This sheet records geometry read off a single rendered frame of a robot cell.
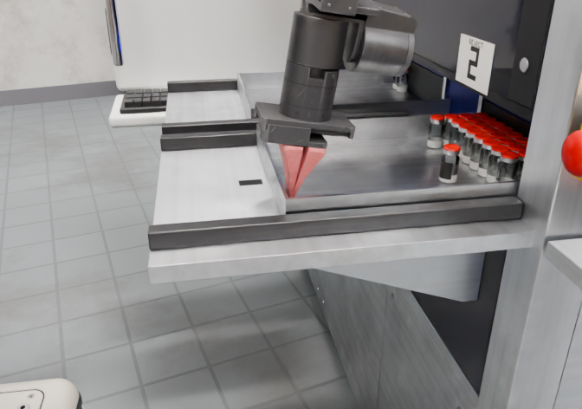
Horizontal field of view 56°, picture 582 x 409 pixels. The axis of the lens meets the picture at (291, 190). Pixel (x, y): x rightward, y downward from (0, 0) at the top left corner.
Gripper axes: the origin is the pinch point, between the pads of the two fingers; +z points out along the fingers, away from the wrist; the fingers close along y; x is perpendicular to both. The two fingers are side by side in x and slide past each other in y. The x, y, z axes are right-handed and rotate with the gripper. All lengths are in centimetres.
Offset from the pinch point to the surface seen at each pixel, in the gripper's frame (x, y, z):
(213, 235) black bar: -8.2, -9.1, 2.0
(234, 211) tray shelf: -1.0, -6.3, 2.8
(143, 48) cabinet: 88, -23, 2
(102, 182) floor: 220, -47, 97
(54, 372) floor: 78, -42, 97
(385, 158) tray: 11.6, 15.5, -1.2
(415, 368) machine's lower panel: 13, 31, 37
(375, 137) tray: 19.6, 16.5, -1.7
